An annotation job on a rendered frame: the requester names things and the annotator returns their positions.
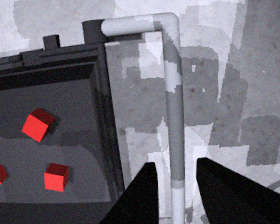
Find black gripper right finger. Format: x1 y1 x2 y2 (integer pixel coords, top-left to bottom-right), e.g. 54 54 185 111
196 157 280 224

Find small red block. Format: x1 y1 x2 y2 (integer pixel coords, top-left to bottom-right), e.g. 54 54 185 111
0 164 7 184
44 163 69 192
21 108 56 142

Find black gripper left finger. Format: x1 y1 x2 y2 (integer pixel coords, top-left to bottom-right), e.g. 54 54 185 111
99 162 160 224

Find dark grey plastic tray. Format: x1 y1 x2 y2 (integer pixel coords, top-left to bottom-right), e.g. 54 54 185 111
0 19 142 224

